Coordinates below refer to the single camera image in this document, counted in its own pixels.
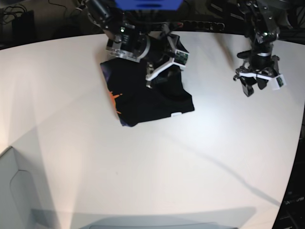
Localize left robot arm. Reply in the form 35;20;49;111
234;0;284;97

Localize black power strip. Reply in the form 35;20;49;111
178;21;225;32

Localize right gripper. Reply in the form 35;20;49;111
144;23;189;88

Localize blue plastic bin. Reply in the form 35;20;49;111
115;0;183;10

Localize white T-shirt label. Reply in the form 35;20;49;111
171;112;183;117

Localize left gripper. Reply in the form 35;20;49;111
233;55;281;97

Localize black T-shirt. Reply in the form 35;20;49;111
100;58;195;127

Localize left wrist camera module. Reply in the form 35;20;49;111
270;74;286;90

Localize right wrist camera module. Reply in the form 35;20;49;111
174;50;189;66

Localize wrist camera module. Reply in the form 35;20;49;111
174;50;189;66
270;74;286;90

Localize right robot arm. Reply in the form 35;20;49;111
79;0;190;88

